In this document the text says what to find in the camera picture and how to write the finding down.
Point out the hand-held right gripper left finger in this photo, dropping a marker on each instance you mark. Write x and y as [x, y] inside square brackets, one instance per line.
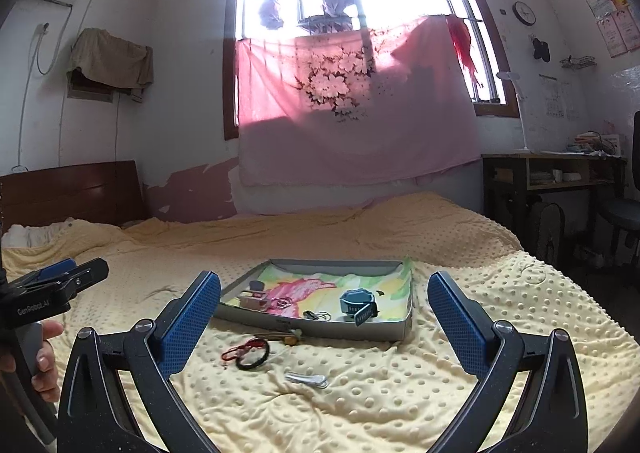
[190, 323]

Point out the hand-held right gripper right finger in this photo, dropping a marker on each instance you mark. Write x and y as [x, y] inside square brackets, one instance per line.
[456, 323]

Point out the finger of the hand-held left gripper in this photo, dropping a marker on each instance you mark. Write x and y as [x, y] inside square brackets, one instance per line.
[87, 273]
[57, 268]

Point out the clear square wrist watch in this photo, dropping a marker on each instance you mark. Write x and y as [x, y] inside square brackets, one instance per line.
[252, 302]

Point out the large silver bangles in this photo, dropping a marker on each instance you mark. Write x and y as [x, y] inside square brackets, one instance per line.
[280, 304]

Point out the blue wrist watch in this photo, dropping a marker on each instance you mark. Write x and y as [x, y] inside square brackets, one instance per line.
[352, 303]

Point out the shallow printed cardboard box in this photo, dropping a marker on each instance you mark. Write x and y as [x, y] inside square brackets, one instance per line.
[300, 290]

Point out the person's left hand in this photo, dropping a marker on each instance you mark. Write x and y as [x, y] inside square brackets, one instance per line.
[47, 363]

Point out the white pillow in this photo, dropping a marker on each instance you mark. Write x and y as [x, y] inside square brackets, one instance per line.
[35, 233]

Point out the dark wooden headboard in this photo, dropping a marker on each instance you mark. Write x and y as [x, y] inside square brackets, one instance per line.
[70, 193]

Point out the black floor fan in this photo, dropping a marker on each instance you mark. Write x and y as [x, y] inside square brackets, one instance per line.
[546, 233]

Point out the silver hair clip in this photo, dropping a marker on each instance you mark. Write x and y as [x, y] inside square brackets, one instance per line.
[305, 378]

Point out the yellow dotted blanket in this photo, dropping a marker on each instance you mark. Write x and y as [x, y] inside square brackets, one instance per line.
[310, 413]

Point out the dark wooden desk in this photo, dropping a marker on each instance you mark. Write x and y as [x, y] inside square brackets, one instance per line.
[550, 157]

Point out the black office chair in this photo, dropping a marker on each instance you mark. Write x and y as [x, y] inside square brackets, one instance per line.
[620, 213]

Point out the pink floral hanging cloth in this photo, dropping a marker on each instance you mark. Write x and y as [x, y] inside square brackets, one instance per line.
[350, 143]

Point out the white desk lamp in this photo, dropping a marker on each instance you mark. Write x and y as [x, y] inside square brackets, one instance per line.
[522, 113]

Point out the clutter on desk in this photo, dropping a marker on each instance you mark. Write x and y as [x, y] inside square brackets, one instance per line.
[597, 143]

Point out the red hanging tassel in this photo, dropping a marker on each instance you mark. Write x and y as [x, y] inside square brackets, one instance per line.
[460, 40]

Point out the brown cloth on wall box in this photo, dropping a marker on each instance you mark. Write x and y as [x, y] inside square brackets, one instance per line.
[110, 58]

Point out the white wall calendar sheet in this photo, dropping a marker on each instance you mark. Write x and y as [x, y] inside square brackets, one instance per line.
[548, 95]
[563, 100]

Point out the black wall ornament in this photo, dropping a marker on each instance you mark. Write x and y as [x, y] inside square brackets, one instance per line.
[540, 49]

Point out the round wall clock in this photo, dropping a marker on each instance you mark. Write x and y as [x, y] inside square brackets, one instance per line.
[524, 13]

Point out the group of wall certificates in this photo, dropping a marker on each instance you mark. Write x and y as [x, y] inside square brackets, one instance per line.
[612, 8]

